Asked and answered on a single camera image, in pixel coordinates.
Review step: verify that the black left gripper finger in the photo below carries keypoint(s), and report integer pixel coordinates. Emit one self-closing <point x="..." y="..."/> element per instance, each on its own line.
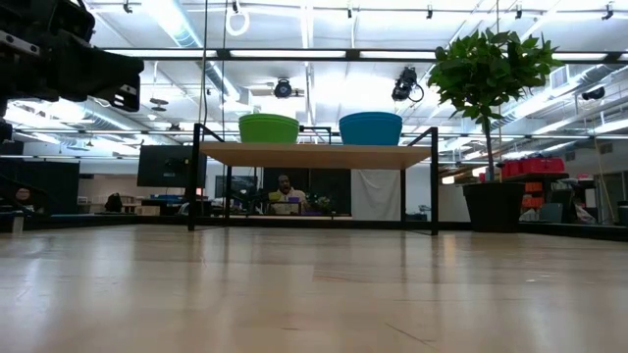
<point x="108" y="78"/>

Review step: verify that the green plastic mini bowl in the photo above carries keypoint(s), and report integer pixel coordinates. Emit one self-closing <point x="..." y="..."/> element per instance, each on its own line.
<point x="269" y="132"/>
<point x="269" y="118"/>

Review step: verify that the blue plastic mini bowl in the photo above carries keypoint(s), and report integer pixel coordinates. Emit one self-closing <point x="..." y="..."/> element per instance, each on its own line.
<point x="370" y="132"/>

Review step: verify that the black monitor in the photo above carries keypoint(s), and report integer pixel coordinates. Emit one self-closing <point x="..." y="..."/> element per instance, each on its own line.
<point x="172" y="166"/>

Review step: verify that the black backpack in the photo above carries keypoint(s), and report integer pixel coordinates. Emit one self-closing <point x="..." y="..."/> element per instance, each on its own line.
<point x="114" y="202"/>

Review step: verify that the person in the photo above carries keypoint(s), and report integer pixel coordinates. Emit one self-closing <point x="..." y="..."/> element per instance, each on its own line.
<point x="289" y="193"/>

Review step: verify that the white hanging cloth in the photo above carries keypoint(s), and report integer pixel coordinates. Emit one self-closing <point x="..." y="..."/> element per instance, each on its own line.
<point x="375" y="193"/>

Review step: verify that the green potted plant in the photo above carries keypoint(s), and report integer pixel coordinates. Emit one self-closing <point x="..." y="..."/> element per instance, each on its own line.
<point x="490" y="68"/>

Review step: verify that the red storage bin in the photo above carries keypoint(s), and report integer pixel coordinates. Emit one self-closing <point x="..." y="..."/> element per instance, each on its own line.
<point x="511" y="168"/>
<point x="542" y="165"/>

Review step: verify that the orange storage bin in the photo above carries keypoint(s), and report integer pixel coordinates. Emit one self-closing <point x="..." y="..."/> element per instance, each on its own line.
<point x="534" y="187"/>

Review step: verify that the black round-lens camera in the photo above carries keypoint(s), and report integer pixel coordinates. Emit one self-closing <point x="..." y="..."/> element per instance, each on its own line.
<point x="283" y="88"/>

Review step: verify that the wooden shelf with black frame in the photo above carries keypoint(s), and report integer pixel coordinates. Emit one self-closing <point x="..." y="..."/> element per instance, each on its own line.
<point x="314" y="156"/>

